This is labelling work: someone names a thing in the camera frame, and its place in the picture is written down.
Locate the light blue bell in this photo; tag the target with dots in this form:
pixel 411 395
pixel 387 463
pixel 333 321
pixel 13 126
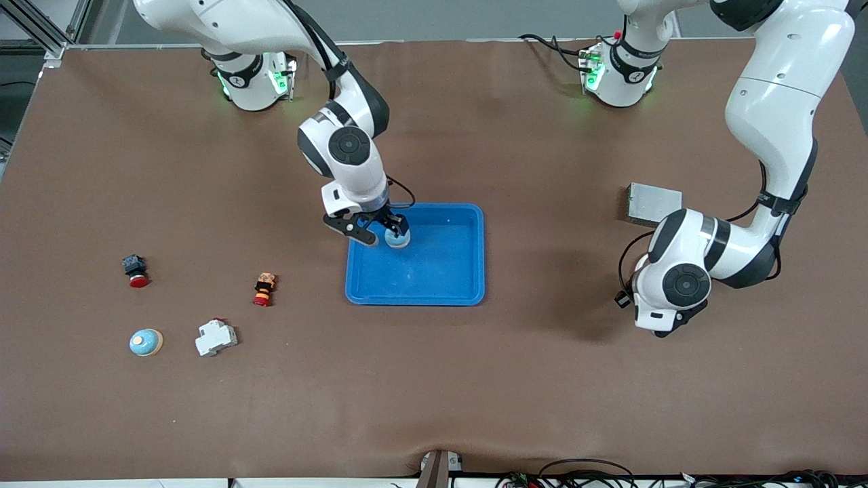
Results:
pixel 397 241
pixel 146 342

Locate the grey table clamp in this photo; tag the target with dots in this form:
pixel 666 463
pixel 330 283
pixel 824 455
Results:
pixel 437 471

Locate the brown table mat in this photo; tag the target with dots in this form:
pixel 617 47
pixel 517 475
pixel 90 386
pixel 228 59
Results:
pixel 434 379

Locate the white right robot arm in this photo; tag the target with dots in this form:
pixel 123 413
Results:
pixel 346 146

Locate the blue plastic tray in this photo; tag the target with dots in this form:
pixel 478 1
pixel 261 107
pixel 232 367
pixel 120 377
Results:
pixel 434 271

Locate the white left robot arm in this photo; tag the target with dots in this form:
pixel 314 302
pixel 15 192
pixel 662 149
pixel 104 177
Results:
pixel 773 102

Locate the black red emergency button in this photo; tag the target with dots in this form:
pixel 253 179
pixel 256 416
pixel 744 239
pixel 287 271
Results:
pixel 135 268

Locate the aluminium frame profile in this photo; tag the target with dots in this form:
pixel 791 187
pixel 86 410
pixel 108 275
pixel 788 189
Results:
pixel 47 37

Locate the grey metal box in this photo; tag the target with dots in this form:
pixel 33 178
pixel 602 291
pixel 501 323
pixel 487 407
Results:
pixel 647 203

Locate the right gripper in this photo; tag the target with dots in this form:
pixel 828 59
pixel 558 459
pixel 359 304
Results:
pixel 384 215

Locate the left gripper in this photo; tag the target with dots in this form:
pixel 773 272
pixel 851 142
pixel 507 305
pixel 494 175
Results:
pixel 619 297

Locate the white circuit breaker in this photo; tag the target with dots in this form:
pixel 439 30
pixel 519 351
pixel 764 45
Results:
pixel 215 337

